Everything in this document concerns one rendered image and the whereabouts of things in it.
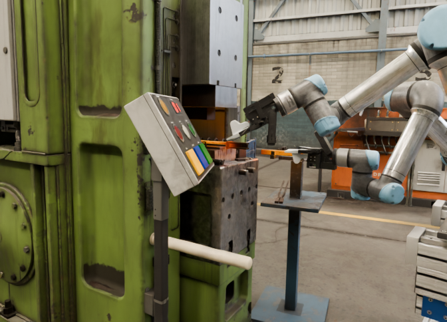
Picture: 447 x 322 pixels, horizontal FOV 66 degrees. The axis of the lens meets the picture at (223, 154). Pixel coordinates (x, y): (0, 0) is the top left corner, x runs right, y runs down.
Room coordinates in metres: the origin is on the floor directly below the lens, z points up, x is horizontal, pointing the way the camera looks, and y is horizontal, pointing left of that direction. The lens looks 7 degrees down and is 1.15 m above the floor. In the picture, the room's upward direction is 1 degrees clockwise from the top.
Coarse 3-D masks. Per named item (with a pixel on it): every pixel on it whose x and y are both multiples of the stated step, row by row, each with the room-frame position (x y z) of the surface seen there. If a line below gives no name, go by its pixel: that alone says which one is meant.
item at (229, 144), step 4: (204, 140) 1.72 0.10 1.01; (228, 144) 1.62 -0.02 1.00; (232, 144) 1.63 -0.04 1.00; (236, 144) 1.62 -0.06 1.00; (240, 144) 1.61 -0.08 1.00; (244, 144) 1.60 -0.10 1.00; (228, 148) 1.62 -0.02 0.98; (236, 148) 1.61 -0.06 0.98; (240, 148) 1.60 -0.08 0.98; (244, 148) 1.59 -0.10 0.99; (248, 148) 1.60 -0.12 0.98
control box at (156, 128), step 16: (144, 96) 0.93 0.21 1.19; (160, 96) 1.03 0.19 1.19; (128, 112) 0.94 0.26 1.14; (144, 112) 0.93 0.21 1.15; (160, 112) 0.93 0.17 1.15; (176, 112) 1.11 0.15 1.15; (144, 128) 0.93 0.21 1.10; (160, 128) 0.93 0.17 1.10; (160, 144) 0.93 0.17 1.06; (176, 144) 0.92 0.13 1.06; (192, 144) 1.09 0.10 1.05; (160, 160) 0.93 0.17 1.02; (176, 160) 0.92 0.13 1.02; (176, 176) 0.92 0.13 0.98; (192, 176) 0.92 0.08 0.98; (176, 192) 0.92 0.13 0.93
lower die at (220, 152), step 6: (204, 144) 1.68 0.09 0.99; (210, 144) 1.67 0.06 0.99; (216, 144) 1.65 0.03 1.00; (222, 144) 1.63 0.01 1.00; (210, 150) 1.55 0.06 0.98; (216, 150) 1.55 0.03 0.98; (222, 150) 1.60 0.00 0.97; (228, 150) 1.65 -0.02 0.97; (234, 150) 1.70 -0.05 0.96; (216, 156) 1.56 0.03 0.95; (222, 156) 1.60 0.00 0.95; (228, 156) 1.65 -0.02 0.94; (234, 156) 1.70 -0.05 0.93
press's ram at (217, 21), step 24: (192, 0) 1.54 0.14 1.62; (216, 0) 1.54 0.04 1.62; (192, 24) 1.54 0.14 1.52; (216, 24) 1.54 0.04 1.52; (240, 24) 1.73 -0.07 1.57; (192, 48) 1.54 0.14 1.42; (216, 48) 1.54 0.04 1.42; (240, 48) 1.73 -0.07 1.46; (192, 72) 1.54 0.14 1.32; (216, 72) 1.54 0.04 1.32; (240, 72) 1.74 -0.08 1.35
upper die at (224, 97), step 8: (184, 88) 1.63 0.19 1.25; (192, 88) 1.60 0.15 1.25; (200, 88) 1.58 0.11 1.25; (208, 88) 1.56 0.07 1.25; (216, 88) 1.55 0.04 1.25; (224, 88) 1.61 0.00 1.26; (232, 88) 1.67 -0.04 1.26; (184, 96) 1.63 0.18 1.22; (192, 96) 1.60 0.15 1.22; (200, 96) 1.58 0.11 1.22; (208, 96) 1.56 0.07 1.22; (216, 96) 1.55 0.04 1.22; (224, 96) 1.61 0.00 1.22; (232, 96) 1.67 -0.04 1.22; (184, 104) 1.63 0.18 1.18; (192, 104) 1.60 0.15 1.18; (200, 104) 1.58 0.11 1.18; (208, 104) 1.56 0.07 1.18; (216, 104) 1.55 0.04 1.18; (224, 104) 1.61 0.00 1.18; (232, 104) 1.67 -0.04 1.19
